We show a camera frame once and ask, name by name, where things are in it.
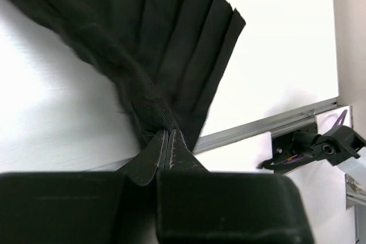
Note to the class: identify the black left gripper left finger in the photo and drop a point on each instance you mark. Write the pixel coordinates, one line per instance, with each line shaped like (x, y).
(85, 206)

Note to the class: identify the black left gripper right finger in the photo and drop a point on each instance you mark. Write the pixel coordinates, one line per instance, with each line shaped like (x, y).
(198, 206)

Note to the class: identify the black pleated skirt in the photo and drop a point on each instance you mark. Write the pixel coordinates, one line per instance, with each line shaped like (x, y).
(165, 57)

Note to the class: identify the aluminium table edge rail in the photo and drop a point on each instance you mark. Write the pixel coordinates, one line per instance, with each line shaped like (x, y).
(275, 123)

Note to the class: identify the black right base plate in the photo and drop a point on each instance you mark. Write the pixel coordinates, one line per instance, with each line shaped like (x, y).
(285, 155)

